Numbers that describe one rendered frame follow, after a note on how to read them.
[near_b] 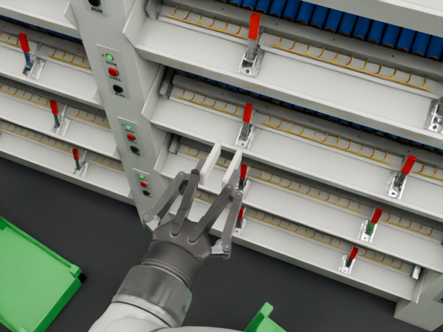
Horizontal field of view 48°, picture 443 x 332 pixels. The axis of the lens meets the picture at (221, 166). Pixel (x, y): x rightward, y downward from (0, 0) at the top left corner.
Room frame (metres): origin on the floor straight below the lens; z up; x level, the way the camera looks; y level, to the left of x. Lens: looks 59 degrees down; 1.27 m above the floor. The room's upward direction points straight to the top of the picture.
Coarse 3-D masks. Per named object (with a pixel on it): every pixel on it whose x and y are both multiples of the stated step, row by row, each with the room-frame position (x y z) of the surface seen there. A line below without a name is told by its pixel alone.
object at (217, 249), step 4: (220, 240) 0.26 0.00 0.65; (216, 244) 0.26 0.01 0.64; (220, 244) 0.26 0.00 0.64; (212, 248) 0.25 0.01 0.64; (216, 248) 0.25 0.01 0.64; (220, 248) 0.25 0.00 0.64; (212, 252) 0.25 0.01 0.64; (216, 252) 0.25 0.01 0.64; (220, 252) 0.25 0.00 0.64; (224, 256) 0.24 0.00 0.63
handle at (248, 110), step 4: (248, 104) 0.51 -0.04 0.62; (248, 108) 0.50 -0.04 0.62; (244, 112) 0.50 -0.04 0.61; (248, 112) 0.50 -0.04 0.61; (244, 116) 0.50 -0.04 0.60; (248, 116) 0.50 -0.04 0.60; (244, 120) 0.50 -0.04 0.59; (248, 120) 0.50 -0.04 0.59; (244, 124) 0.50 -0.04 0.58; (248, 124) 0.50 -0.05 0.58; (244, 128) 0.50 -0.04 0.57; (248, 128) 0.50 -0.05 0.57; (244, 132) 0.49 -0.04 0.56; (248, 132) 0.50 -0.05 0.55; (244, 136) 0.49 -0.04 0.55
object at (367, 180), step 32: (160, 64) 0.61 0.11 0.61; (160, 96) 0.59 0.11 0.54; (192, 96) 0.58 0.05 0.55; (160, 128) 0.56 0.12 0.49; (192, 128) 0.53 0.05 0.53; (224, 128) 0.52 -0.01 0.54; (288, 128) 0.51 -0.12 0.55; (256, 160) 0.48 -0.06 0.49; (288, 160) 0.46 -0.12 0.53; (320, 160) 0.45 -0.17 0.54; (352, 160) 0.45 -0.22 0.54; (384, 160) 0.45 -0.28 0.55; (416, 192) 0.39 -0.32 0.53
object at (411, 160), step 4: (408, 156) 0.41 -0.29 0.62; (412, 156) 0.41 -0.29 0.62; (408, 160) 0.40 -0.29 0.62; (412, 160) 0.40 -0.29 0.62; (404, 164) 0.41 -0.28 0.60; (408, 164) 0.40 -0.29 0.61; (412, 164) 0.40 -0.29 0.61; (404, 168) 0.40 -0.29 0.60; (408, 168) 0.40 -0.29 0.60; (404, 172) 0.40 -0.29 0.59; (408, 172) 0.40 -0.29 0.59; (400, 176) 0.40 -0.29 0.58; (404, 176) 0.40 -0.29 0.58; (396, 180) 0.40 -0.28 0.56; (400, 180) 0.40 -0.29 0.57; (396, 184) 0.40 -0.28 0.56; (400, 184) 0.39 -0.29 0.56
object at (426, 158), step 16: (176, 80) 0.60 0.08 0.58; (192, 80) 0.59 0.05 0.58; (208, 96) 0.57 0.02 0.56; (224, 96) 0.56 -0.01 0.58; (240, 96) 0.56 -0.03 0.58; (256, 112) 0.54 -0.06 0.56; (272, 112) 0.53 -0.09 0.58; (288, 112) 0.52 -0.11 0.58; (304, 128) 0.50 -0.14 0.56; (320, 128) 0.49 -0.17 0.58; (336, 128) 0.49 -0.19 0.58; (352, 128) 0.49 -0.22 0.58; (336, 144) 0.47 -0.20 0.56; (368, 144) 0.46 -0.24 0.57; (384, 144) 0.46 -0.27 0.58; (400, 144) 0.46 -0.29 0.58; (416, 160) 0.44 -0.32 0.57; (432, 160) 0.43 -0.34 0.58
